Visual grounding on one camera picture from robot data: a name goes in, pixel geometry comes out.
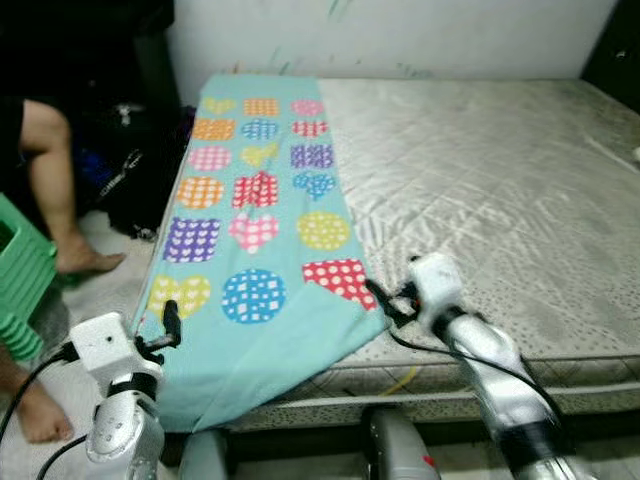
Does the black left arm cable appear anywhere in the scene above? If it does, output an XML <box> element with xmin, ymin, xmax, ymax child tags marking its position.
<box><xmin>0</xmin><ymin>342</ymin><xmax>81</xmax><ymax>480</ymax></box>

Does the black bed base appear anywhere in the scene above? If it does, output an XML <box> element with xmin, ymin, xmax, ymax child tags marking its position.
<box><xmin>165</xmin><ymin>405</ymin><xmax>640</xmax><ymax>466</ymax></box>

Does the person in blue shirt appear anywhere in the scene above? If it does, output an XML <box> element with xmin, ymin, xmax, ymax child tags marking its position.
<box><xmin>0</xmin><ymin>97</ymin><xmax>128</xmax><ymax>446</ymax></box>

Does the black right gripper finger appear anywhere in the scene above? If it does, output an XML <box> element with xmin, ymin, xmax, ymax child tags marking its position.
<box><xmin>364</xmin><ymin>278</ymin><xmax>399</xmax><ymax>323</ymax></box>

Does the silver robot leg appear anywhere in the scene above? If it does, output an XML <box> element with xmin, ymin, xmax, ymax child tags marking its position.
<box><xmin>363</xmin><ymin>405</ymin><xmax>443</xmax><ymax>480</ymax></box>
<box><xmin>178</xmin><ymin>428</ymin><xmax>234</xmax><ymax>480</ymax></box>

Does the black bag with white print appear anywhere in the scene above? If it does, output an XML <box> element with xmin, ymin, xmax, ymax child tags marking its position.
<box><xmin>95</xmin><ymin>100</ymin><xmax>198</xmax><ymax>243</ymax></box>

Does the green plastic stool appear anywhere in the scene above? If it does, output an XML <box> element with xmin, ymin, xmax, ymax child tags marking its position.
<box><xmin>0</xmin><ymin>193</ymin><xmax>61</xmax><ymax>363</ymax></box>

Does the teal blanket with colourful shapes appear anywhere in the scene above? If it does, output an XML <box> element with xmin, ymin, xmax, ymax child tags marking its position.
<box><xmin>130</xmin><ymin>73</ymin><xmax>393</xmax><ymax>434</ymax></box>

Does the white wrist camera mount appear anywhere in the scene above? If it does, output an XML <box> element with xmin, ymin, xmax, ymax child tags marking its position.
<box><xmin>407</xmin><ymin>253</ymin><xmax>467</xmax><ymax>323</ymax></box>
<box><xmin>68</xmin><ymin>312</ymin><xmax>143</xmax><ymax>391</ymax></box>

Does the silver robot right leg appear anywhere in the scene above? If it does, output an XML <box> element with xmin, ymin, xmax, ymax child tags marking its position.
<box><xmin>363</xmin><ymin>405</ymin><xmax>443</xmax><ymax>480</ymax></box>

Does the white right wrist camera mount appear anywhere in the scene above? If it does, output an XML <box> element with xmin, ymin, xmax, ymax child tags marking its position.
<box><xmin>407</xmin><ymin>253</ymin><xmax>467</xmax><ymax>323</ymax></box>

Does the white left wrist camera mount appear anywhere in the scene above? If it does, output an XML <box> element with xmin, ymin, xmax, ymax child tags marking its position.
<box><xmin>68</xmin><ymin>312</ymin><xmax>143</xmax><ymax>391</ymax></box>

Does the silver robot left leg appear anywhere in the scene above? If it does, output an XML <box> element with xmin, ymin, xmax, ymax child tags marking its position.
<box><xmin>178</xmin><ymin>428</ymin><xmax>234</xmax><ymax>480</ymax></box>

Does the white quilted mattress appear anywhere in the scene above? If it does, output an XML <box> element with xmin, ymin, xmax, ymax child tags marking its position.
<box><xmin>150</xmin><ymin>78</ymin><xmax>640</xmax><ymax>429</ymax></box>

